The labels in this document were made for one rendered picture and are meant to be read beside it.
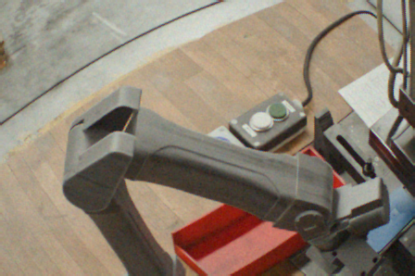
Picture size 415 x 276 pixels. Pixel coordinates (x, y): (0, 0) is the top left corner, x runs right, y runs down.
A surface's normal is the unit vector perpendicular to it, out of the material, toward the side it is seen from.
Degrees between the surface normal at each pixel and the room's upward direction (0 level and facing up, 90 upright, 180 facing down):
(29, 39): 0
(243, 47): 0
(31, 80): 0
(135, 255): 89
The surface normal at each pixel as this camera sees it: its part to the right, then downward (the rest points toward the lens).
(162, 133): 0.40, -0.59
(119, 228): 0.02, 0.79
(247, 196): -0.16, 0.67
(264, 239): -0.04, -0.66
